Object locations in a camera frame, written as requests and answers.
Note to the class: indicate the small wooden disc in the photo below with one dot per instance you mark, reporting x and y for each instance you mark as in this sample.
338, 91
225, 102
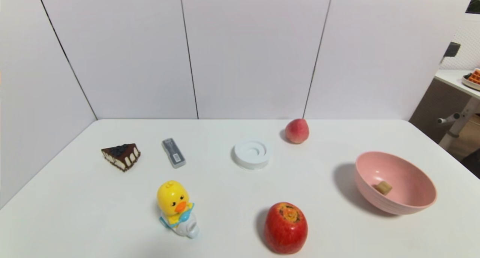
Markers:
383, 188

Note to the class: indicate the pink bowl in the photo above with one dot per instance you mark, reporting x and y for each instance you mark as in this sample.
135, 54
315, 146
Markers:
408, 175

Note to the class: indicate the white round lid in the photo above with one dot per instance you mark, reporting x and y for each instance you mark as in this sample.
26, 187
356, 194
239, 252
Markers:
251, 153

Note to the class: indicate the pink peach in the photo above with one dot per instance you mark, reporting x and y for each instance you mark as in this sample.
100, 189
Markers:
297, 131

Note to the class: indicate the grey rectangular case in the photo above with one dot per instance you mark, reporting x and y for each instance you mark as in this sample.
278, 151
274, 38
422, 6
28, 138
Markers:
173, 153

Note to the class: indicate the yellow duck toy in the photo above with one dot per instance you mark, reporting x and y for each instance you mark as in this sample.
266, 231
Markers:
172, 201

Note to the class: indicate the red apple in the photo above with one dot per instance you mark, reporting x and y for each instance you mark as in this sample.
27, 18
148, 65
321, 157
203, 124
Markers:
285, 230

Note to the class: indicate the chocolate blueberry cake slice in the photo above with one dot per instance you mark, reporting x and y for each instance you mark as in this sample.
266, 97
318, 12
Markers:
122, 155

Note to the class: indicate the brown partition panel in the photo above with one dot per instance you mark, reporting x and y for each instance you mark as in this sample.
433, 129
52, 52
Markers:
431, 108

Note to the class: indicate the white side desk top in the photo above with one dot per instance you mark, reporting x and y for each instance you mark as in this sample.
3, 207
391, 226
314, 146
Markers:
452, 79

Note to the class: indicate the white desk leg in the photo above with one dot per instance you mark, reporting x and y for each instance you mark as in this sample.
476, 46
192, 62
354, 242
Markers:
459, 123

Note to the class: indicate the black box on pole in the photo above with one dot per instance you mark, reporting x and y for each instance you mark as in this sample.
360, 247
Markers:
452, 49

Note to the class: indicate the white plate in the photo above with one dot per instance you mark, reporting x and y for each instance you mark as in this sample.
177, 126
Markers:
469, 83

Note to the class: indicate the orange waffle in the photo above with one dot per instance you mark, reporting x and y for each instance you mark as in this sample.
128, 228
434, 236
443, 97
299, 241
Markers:
474, 77

